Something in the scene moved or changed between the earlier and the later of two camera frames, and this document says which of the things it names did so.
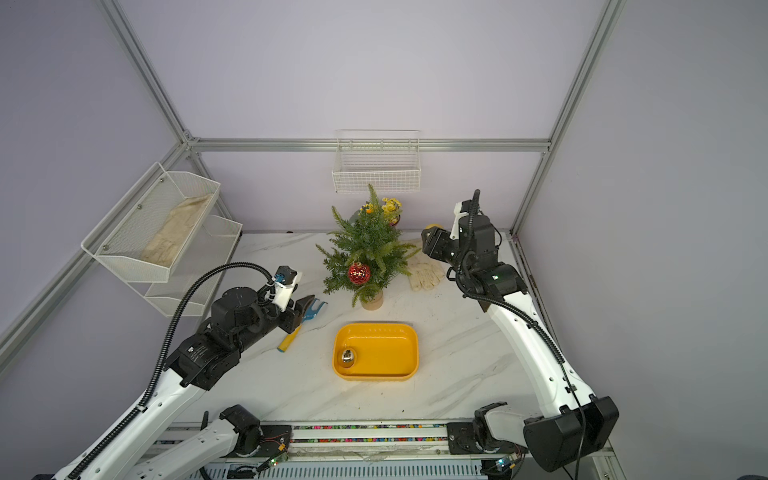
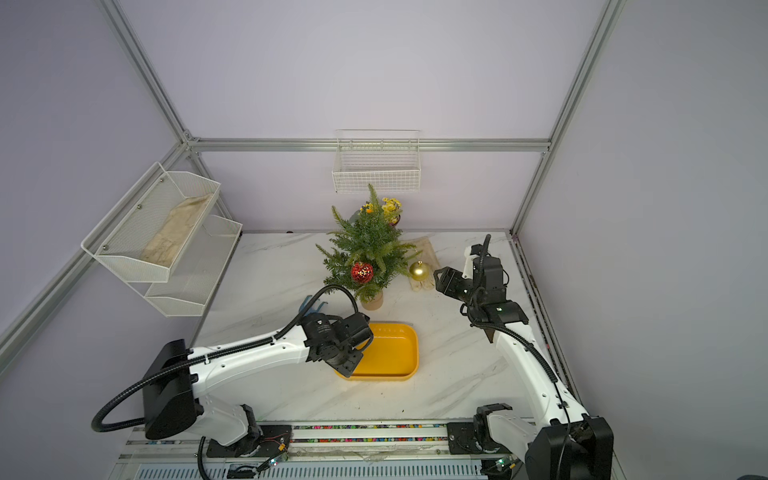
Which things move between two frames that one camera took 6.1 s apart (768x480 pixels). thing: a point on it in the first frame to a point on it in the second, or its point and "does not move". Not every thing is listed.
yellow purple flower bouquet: (391, 208) does not move
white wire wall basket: (388, 159) does not move
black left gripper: (293, 318) to (351, 365)
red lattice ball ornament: (359, 273) does not move
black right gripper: (437, 247) to (450, 283)
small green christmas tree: (372, 253) does not move
